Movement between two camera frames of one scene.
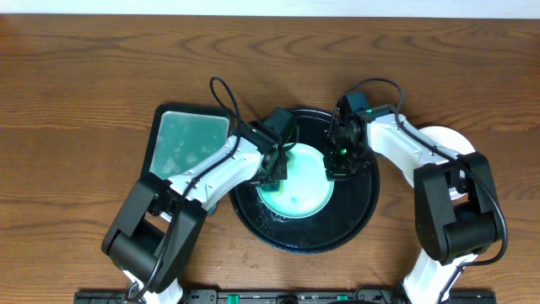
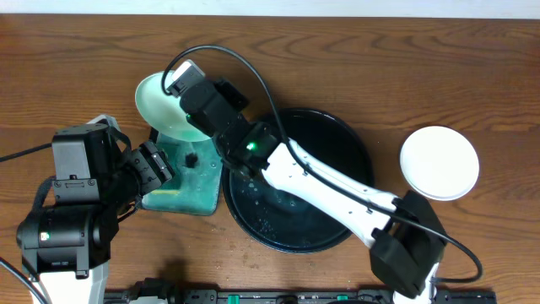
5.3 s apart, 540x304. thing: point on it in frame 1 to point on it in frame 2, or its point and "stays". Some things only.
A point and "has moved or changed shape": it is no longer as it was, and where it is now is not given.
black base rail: [367, 295] stays
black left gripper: [275, 170] to [159, 161]
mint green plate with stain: [308, 189] has moved or changed shape
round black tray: [353, 204] stays
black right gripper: [333, 171] to [234, 94]
